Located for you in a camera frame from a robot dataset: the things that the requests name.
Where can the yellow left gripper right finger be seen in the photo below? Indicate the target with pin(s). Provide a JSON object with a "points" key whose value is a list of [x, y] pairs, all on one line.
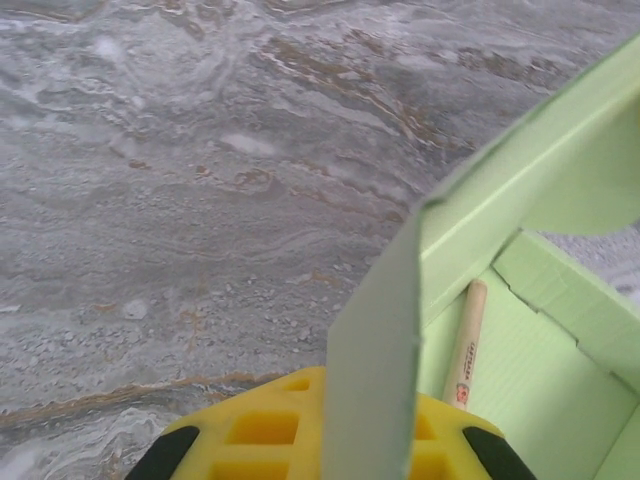
{"points": [[450, 445]]}

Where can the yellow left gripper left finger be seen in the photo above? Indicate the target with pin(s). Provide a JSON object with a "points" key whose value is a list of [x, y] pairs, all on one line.
{"points": [[260, 405]]}

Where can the light green paper box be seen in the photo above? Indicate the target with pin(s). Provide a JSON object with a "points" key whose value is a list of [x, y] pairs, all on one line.
{"points": [[525, 375]]}

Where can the wooden chopstick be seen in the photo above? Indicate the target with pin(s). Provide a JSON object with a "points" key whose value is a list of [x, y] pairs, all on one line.
{"points": [[467, 340]]}

